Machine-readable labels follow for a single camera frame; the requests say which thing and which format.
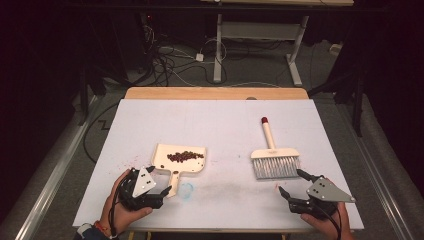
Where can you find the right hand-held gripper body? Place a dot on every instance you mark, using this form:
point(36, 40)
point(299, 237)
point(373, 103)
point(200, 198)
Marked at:
point(325, 193)

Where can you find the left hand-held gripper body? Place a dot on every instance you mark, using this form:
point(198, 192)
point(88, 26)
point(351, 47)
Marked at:
point(143, 183)

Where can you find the cream dustpan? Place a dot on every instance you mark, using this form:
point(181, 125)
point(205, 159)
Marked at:
point(186, 166)

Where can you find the pile of red beans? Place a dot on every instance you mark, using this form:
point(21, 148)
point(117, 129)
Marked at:
point(185, 156)

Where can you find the cream brush with red cap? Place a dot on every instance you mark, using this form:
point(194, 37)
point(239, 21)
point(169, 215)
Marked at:
point(275, 153)

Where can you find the person's right hand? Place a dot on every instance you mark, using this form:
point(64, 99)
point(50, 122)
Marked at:
point(333, 230)

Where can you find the person's left hand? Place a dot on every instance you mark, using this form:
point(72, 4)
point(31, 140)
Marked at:
point(121, 220)

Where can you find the white board table cover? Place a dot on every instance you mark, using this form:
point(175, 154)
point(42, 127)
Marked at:
point(216, 120)

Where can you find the black stand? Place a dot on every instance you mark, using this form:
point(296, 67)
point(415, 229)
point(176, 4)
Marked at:
point(356, 100)
point(84, 96)

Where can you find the grey table grommet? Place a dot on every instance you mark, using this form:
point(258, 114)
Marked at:
point(251, 98)

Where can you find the wooden table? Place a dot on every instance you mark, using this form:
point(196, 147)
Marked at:
point(216, 93)

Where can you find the white power adapter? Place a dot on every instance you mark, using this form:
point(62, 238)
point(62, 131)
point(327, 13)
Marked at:
point(199, 57)

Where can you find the small white box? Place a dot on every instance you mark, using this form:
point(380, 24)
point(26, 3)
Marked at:
point(335, 49)

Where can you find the aluminium floor rail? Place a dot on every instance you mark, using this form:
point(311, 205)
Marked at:
point(53, 173)
point(380, 186)

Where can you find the white desk with metal frame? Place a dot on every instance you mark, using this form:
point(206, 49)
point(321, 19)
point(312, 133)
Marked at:
point(260, 30)

